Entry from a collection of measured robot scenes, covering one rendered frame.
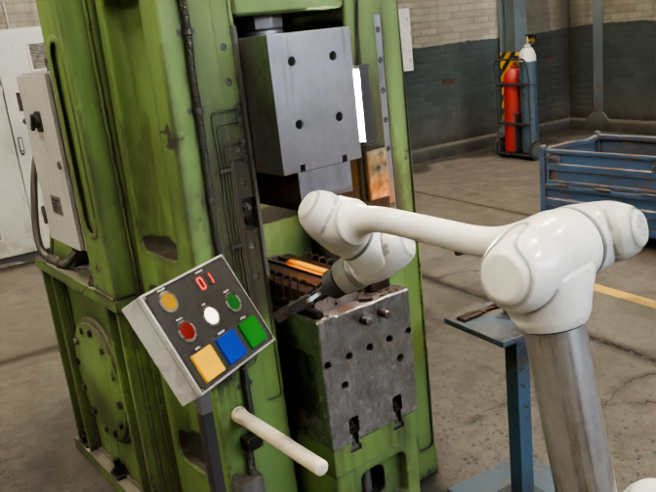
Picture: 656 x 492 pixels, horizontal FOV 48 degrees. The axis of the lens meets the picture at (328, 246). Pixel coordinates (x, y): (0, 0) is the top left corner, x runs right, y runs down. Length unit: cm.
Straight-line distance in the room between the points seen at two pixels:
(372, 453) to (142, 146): 127
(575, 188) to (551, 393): 483
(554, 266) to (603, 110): 1017
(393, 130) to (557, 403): 155
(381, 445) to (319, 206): 120
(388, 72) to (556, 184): 368
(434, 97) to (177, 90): 799
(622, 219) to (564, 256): 16
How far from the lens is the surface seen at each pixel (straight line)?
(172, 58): 215
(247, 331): 199
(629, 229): 130
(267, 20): 238
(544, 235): 118
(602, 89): 1128
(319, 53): 224
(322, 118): 224
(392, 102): 262
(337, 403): 240
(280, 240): 278
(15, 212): 737
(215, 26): 222
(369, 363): 244
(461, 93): 1026
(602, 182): 592
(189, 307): 190
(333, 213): 159
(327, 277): 179
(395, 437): 263
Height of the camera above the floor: 175
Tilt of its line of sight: 16 degrees down
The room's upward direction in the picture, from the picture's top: 6 degrees counter-clockwise
